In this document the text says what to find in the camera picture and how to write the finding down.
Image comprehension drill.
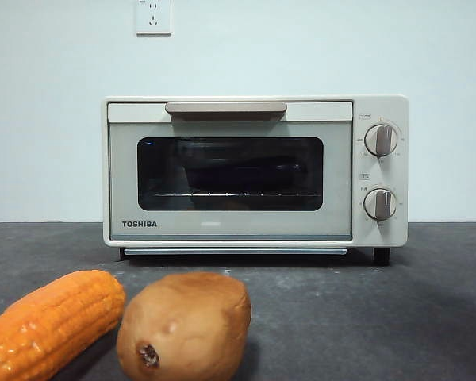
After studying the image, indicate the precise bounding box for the glass oven door with handle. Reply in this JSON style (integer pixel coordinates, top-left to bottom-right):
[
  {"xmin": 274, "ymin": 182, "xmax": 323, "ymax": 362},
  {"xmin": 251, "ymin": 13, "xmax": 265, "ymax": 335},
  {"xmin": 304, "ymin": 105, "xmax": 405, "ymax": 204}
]
[{"xmin": 106, "ymin": 100, "xmax": 354, "ymax": 242}]

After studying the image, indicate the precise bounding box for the cream Toshiba toaster oven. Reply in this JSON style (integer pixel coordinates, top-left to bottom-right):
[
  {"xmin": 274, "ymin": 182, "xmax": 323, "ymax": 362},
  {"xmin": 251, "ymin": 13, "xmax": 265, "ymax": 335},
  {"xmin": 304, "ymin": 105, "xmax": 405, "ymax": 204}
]
[{"xmin": 102, "ymin": 94, "xmax": 410, "ymax": 267}]

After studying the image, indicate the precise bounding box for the silver crumb tray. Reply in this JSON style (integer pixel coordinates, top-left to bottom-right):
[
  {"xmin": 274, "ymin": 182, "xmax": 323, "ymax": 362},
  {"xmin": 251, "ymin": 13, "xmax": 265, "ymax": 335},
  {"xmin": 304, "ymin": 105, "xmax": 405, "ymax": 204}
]
[{"xmin": 121, "ymin": 247, "xmax": 348, "ymax": 257}]

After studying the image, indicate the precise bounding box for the round timer knob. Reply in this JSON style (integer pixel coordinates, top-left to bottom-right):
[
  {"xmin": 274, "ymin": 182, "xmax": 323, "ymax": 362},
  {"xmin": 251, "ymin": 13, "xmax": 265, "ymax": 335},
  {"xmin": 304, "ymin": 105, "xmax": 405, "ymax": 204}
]
[{"xmin": 363, "ymin": 187, "xmax": 398, "ymax": 221}]

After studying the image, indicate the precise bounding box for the brown potato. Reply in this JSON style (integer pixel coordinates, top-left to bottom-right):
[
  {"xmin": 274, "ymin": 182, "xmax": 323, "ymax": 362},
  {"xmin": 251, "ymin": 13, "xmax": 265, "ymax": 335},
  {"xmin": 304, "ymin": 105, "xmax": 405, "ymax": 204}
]
[{"xmin": 116, "ymin": 271, "xmax": 253, "ymax": 381}]

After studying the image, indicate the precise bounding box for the round temperature knob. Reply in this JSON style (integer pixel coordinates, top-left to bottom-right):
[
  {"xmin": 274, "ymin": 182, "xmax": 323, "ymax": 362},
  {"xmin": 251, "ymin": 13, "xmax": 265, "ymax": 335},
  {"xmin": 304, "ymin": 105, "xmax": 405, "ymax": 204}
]
[{"xmin": 363, "ymin": 122, "xmax": 400, "ymax": 158}]

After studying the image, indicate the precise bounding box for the orange corn cob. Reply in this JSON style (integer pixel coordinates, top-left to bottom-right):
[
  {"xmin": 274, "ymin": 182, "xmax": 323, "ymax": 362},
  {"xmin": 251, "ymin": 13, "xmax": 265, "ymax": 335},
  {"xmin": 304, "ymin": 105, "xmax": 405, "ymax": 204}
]
[{"xmin": 0, "ymin": 269, "xmax": 127, "ymax": 381}]

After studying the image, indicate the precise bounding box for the metal wire oven rack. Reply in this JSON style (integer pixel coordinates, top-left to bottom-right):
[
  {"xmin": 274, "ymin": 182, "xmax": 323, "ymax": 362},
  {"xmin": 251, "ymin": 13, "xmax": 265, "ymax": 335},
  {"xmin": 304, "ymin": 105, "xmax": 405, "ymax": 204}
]
[{"xmin": 154, "ymin": 190, "xmax": 321, "ymax": 199}]

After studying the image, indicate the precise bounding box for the white wall socket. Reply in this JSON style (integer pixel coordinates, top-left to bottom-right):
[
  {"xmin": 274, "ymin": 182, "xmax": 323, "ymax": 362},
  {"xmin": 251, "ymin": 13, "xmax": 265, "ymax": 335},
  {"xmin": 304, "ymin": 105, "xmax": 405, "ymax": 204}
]
[{"xmin": 136, "ymin": 0, "xmax": 172, "ymax": 37}]

